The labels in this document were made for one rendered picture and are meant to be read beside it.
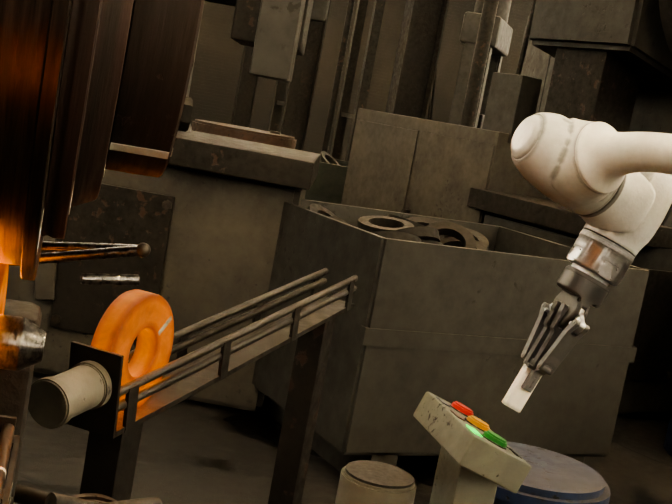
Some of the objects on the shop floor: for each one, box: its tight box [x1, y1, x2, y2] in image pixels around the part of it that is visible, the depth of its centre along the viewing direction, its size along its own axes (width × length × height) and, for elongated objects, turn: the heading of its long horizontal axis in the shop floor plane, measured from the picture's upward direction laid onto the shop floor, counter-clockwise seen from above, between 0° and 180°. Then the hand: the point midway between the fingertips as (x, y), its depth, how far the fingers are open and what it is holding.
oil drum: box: [191, 119, 297, 149], centre depth 595 cm, size 59×59×89 cm
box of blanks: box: [252, 199, 649, 472], centre depth 360 cm, size 103×83×77 cm
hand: (522, 388), depth 166 cm, fingers closed
